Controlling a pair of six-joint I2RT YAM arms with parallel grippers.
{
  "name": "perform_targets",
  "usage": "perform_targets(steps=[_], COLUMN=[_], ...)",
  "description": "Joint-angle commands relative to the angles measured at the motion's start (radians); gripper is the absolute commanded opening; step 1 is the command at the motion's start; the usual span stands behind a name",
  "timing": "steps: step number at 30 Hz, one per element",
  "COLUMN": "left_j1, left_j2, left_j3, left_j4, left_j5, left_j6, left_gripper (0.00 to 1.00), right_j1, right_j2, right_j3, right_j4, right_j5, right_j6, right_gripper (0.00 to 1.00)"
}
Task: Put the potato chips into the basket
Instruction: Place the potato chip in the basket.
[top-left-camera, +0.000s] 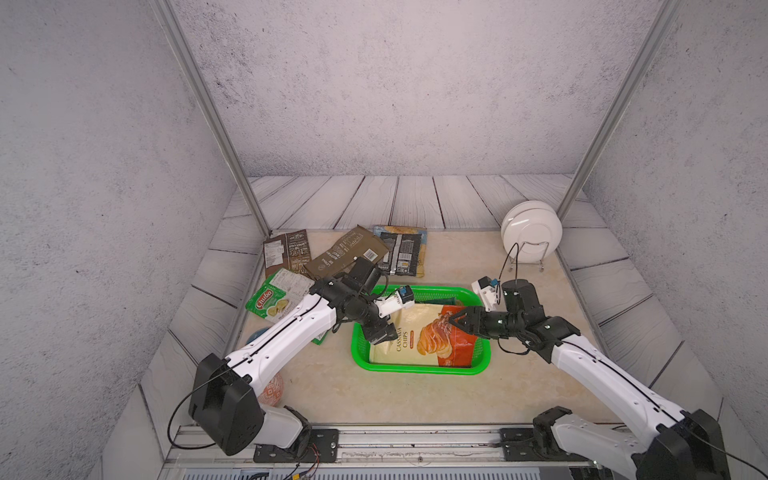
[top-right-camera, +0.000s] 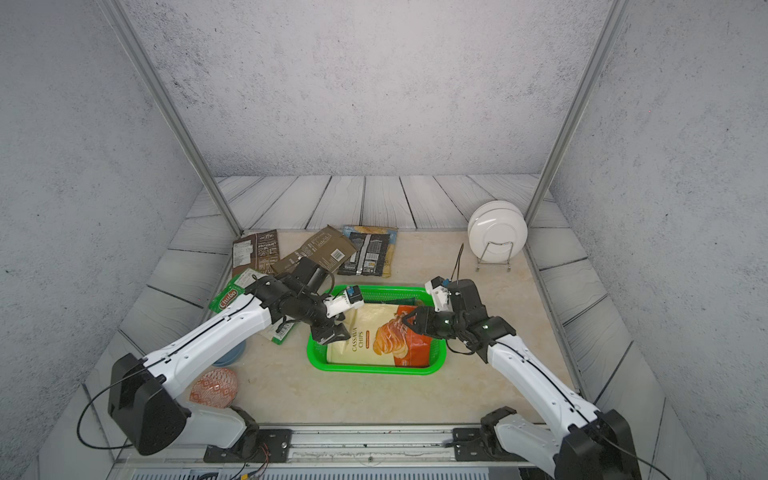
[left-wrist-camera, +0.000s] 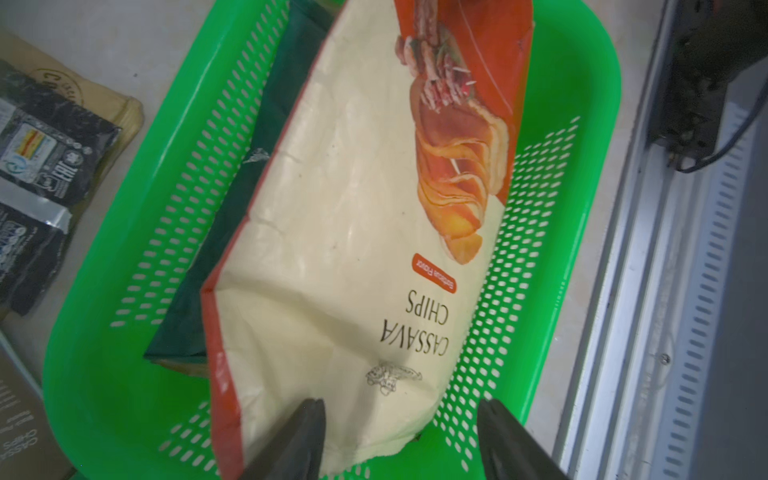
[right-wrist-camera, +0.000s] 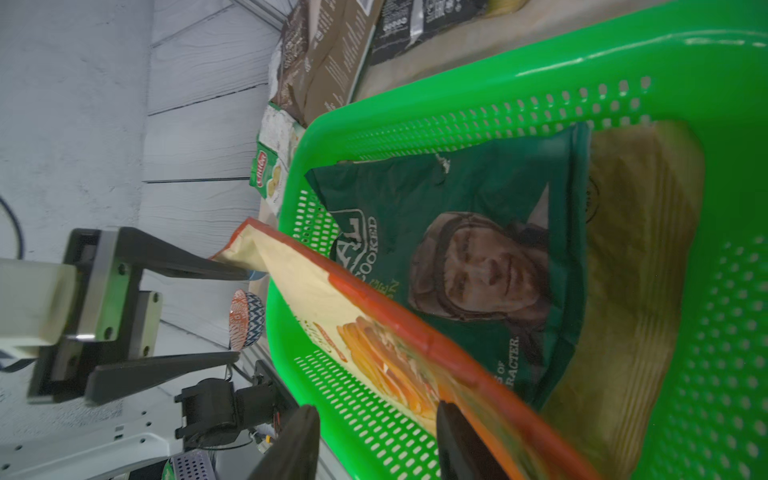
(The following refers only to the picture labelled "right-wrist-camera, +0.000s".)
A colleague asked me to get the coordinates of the yellow kettle chips bag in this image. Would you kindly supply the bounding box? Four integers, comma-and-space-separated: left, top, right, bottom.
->
542, 120, 706, 479

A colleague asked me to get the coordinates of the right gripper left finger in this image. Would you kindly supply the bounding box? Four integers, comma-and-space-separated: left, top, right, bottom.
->
247, 405, 321, 480

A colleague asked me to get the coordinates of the green Chuba cassava chips bag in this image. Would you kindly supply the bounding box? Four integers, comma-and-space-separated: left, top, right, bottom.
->
249, 103, 305, 216

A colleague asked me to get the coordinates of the red patterned bowl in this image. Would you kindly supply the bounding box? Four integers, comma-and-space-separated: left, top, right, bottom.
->
229, 289, 266, 351

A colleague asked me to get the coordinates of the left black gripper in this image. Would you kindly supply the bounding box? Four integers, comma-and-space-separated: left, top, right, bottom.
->
27, 227, 253, 406

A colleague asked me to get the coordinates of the dark brown snack bag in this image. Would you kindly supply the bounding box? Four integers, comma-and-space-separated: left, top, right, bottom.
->
268, 1, 309, 123

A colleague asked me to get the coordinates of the dark green Real chips bag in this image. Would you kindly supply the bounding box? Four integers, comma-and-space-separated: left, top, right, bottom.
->
306, 123, 591, 409

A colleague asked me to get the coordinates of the black and yellow snack bag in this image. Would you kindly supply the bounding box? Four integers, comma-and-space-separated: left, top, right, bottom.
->
367, 0, 527, 65

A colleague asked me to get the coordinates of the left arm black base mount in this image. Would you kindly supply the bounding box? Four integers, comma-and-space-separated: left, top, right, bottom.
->
174, 360, 299, 451

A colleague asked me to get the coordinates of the red Lerna chips bag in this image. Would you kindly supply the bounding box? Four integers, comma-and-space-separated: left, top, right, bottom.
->
216, 219, 596, 479

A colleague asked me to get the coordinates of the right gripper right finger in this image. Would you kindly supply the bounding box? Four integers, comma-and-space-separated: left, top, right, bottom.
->
436, 401, 508, 480

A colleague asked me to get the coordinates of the brown Lerna cassava bag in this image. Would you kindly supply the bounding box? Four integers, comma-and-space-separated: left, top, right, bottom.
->
295, 0, 383, 126

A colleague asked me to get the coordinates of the green plastic mesh basket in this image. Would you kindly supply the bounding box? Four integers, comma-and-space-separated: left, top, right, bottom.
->
279, 1, 767, 479

